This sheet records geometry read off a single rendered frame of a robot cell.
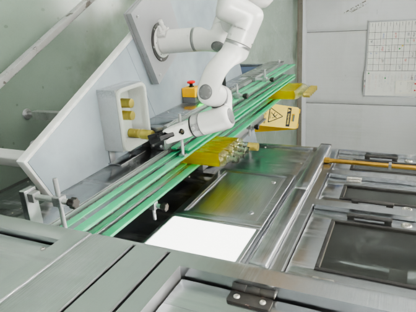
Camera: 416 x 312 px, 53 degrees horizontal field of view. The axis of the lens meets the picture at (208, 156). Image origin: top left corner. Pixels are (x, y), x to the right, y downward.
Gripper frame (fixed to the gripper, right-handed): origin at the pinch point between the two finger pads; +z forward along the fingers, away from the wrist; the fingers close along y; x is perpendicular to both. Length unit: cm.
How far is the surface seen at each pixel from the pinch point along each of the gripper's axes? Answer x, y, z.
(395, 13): 7, 609, -90
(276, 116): -60, 359, 61
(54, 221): -9.4, -43.2, 12.7
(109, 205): -12.3, -28.2, 6.0
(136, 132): 2.7, 8.5, 13.2
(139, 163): -7.7, 1.3, 11.6
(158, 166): -11.2, 4.9, 7.0
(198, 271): -11, -75, -47
